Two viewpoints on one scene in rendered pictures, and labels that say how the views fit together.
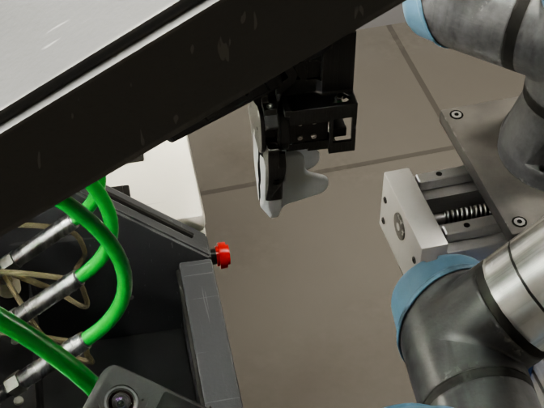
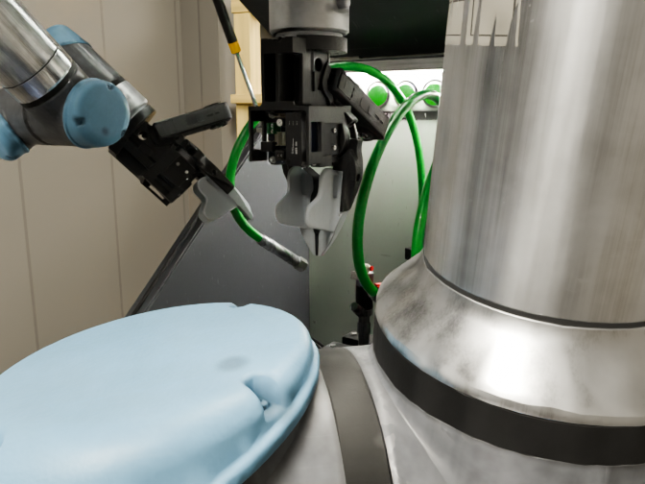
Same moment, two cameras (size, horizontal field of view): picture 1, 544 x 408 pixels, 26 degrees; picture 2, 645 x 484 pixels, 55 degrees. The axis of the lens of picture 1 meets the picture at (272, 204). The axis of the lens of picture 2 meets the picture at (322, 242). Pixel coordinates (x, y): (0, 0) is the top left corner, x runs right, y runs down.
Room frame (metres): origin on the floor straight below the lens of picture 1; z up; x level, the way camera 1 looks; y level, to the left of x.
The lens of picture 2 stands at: (1.22, -0.43, 1.34)
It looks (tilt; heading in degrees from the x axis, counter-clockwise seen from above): 12 degrees down; 136
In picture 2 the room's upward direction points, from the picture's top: straight up
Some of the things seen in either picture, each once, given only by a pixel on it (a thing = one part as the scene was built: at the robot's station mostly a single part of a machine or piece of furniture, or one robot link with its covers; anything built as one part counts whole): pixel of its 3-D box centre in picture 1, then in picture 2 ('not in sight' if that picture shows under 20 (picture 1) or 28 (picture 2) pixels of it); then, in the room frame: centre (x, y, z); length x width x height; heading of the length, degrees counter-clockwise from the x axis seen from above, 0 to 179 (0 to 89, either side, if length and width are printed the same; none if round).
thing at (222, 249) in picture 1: (214, 256); not in sight; (1.09, 0.08, 0.80); 0.05 x 0.04 x 0.05; 11
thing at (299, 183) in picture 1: (295, 187); (296, 211); (0.76, -0.02, 1.25); 0.06 x 0.03 x 0.09; 101
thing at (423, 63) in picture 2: not in sight; (442, 63); (0.55, 0.53, 1.43); 0.54 x 0.03 x 0.02; 11
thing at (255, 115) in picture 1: (297, 81); (305, 104); (0.77, -0.02, 1.35); 0.09 x 0.08 x 0.12; 101
